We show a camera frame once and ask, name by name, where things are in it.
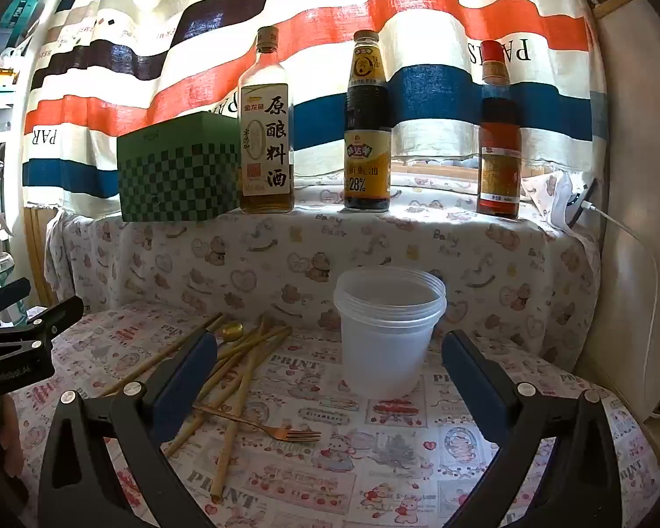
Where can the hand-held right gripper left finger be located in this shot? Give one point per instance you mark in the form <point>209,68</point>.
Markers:
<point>187,375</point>

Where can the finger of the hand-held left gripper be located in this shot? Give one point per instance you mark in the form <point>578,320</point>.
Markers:
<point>5,297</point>
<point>55,316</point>

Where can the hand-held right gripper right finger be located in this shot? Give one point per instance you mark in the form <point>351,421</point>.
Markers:
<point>468,375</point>

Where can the clear plastic container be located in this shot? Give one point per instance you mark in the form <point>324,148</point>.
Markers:
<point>388,341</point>

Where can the gold fork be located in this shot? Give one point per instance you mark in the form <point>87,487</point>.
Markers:
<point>264,430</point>

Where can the person's left hand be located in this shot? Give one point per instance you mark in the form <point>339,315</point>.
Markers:
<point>11,429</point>

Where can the gold spoon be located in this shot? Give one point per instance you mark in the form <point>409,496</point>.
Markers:
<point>231,331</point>

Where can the patchwork print tablecloth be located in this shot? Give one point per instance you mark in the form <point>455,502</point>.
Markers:
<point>374,451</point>

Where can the green checkered box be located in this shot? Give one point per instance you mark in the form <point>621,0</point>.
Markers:
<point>176,170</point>

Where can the cluttered shelf unit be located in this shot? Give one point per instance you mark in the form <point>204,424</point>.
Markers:
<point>0,99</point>

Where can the red cap sauce bottle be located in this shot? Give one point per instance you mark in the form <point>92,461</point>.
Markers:
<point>499,170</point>

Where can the dark oyster sauce bottle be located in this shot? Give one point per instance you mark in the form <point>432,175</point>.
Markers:
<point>367,165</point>

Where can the cooking wine bottle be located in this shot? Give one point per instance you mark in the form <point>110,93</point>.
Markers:
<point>265,143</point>

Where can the striped curtain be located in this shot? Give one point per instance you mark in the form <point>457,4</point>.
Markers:
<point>363,11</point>

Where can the wooden frame post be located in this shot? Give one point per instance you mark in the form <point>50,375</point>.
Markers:
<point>34,258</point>

